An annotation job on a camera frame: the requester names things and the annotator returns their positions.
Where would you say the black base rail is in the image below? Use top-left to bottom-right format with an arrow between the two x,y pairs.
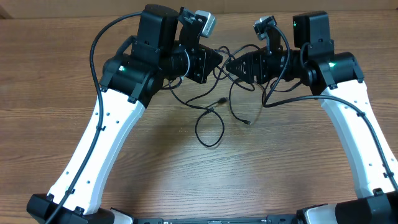
133,214 -> 303,224

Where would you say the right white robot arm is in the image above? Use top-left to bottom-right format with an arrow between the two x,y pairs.
226,11 -> 397,223

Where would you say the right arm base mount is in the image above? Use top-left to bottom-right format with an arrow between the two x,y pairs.
297,204 -> 338,224

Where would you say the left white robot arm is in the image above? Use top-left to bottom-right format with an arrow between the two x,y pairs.
27,4 -> 223,224

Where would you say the long black cable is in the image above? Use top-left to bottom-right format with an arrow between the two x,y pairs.
167,45 -> 262,147

